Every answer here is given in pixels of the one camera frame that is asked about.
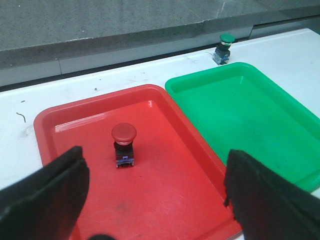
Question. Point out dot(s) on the green plastic tray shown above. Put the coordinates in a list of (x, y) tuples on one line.
[(236, 106)]

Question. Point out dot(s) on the red mushroom push button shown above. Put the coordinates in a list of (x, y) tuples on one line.
[(123, 135)]

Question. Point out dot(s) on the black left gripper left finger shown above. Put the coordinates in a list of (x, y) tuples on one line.
[(46, 204)]

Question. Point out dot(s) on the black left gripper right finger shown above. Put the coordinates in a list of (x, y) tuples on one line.
[(267, 206)]

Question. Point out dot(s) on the grey stone counter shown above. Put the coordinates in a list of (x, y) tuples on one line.
[(42, 39)]

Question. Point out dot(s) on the red plastic tray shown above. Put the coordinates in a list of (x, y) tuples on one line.
[(174, 191)]

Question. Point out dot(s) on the green mushroom push button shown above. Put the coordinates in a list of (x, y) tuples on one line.
[(222, 52)]

